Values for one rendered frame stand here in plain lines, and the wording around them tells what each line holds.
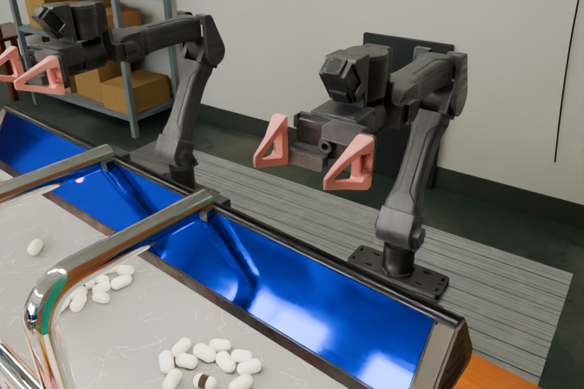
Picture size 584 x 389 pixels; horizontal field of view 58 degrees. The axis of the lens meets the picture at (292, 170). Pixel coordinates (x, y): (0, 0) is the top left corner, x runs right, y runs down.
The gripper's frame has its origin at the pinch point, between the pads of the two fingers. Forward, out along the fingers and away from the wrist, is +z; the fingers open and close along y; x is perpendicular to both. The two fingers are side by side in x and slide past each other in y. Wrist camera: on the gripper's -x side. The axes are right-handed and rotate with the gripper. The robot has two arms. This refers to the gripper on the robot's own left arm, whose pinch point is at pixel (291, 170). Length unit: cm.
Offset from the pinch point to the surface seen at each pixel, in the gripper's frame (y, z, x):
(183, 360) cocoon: -13.4, 8.5, 31.5
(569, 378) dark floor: 37, -100, 109
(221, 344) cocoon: -11.0, 3.1, 31.4
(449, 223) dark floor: -24, -165, 109
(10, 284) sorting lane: -52, 12, 33
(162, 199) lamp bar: -3.8, 16.0, -3.0
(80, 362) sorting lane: -27.1, 16.3, 33.0
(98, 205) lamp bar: -12.3, 17.2, 0.0
